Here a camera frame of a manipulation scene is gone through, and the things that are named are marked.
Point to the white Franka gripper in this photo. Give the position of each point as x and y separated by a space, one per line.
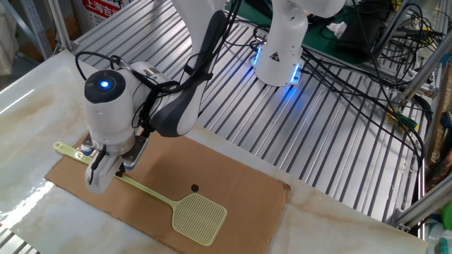
100 176

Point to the yellow-green plastic flyswatter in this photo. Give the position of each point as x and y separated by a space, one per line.
199 218

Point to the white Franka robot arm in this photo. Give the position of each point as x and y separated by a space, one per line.
109 120

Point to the brown cardboard sheet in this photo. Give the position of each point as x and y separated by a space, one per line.
219 176

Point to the white box red print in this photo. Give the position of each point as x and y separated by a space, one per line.
102 8

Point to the grey perforated shelf upright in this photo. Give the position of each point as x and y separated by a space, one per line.
35 28

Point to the green mat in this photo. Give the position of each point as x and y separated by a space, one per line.
318 39

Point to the crumpled white paper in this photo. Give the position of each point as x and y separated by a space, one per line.
337 29

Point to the black bag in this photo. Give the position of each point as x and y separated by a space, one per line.
360 35

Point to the green yellow connector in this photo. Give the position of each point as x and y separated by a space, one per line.
406 120

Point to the white plastic container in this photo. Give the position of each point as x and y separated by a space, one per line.
438 240

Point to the green plastic item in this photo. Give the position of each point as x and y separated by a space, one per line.
446 213

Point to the silver wrist camera blue ends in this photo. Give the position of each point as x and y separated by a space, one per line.
136 151

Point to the aluminium frame post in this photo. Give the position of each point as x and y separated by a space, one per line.
423 208
427 70
58 28

